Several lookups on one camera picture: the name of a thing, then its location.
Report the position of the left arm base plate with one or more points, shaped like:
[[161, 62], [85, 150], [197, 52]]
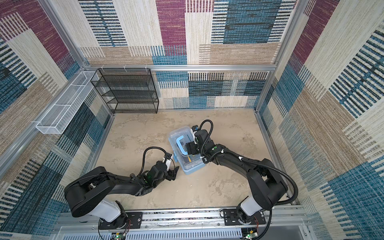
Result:
[[130, 220]]

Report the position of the light blue plastic tool box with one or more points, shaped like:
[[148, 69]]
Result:
[[178, 140]]

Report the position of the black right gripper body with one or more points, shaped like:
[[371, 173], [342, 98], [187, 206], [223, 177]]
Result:
[[196, 149]]

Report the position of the black wire mesh shelf rack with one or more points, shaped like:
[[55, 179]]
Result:
[[129, 91]]

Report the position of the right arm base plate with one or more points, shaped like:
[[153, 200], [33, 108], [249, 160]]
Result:
[[234, 217]]

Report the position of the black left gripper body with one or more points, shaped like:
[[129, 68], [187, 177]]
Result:
[[170, 175]]

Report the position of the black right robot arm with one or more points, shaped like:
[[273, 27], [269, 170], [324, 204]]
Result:
[[265, 181]]

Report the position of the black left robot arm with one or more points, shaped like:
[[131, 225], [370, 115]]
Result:
[[87, 195]]

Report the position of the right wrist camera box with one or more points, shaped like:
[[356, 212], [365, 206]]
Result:
[[195, 129]]

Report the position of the white wire mesh basket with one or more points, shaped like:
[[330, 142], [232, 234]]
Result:
[[59, 116]]

